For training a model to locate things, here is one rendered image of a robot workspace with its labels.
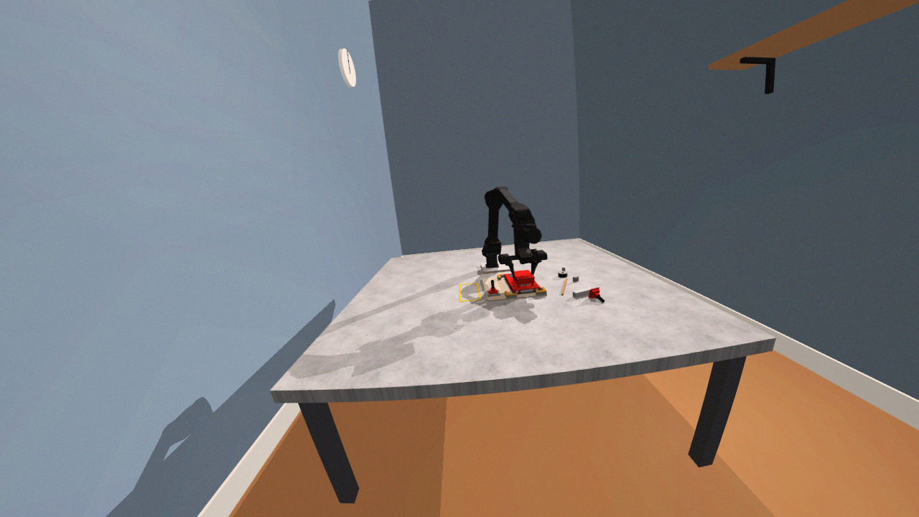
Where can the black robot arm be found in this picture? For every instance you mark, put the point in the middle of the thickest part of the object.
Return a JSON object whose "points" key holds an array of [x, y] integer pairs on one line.
{"points": [[524, 227]]}

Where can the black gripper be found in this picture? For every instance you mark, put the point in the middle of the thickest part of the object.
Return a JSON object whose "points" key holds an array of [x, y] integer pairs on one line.
{"points": [[507, 260]]}

